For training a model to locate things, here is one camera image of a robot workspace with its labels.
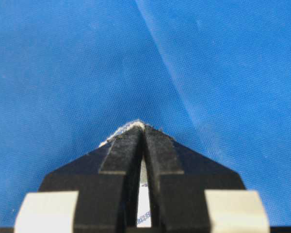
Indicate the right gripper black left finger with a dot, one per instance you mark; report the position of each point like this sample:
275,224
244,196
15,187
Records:
107,180

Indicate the blue striped white towel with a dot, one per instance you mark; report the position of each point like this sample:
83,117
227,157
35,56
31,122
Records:
126,129

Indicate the blue table cloth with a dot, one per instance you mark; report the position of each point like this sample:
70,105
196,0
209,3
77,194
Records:
213,74

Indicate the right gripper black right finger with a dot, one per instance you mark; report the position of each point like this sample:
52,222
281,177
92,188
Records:
177,178

